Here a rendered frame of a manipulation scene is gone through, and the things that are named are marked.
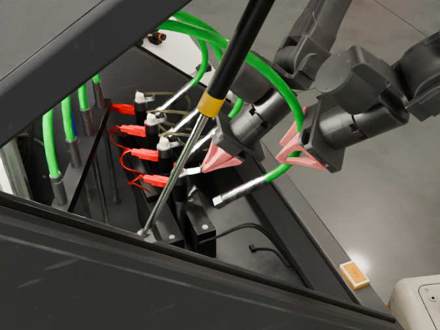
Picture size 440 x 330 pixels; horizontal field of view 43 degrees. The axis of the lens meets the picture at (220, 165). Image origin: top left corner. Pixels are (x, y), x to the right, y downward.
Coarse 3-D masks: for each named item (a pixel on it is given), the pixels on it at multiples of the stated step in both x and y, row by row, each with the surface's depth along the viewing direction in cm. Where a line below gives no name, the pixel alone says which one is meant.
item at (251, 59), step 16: (192, 32) 69; (208, 32) 70; (224, 48) 71; (256, 64) 72; (272, 80) 74; (288, 96) 76; (48, 112) 77; (48, 128) 79; (48, 144) 81; (48, 160) 83; (272, 176) 85
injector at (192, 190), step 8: (184, 176) 95; (176, 184) 96; (184, 184) 96; (176, 192) 97; (184, 192) 98; (192, 192) 100; (176, 200) 99; (184, 200) 99; (176, 208) 101; (184, 208) 101; (184, 216) 102; (184, 224) 104; (184, 232) 105
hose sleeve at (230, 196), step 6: (264, 174) 86; (252, 180) 87; (258, 180) 86; (264, 180) 86; (240, 186) 88; (246, 186) 87; (252, 186) 86; (258, 186) 86; (228, 192) 88; (234, 192) 88; (240, 192) 87; (246, 192) 87; (222, 198) 89; (228, 198) 88; (234, 198) 88
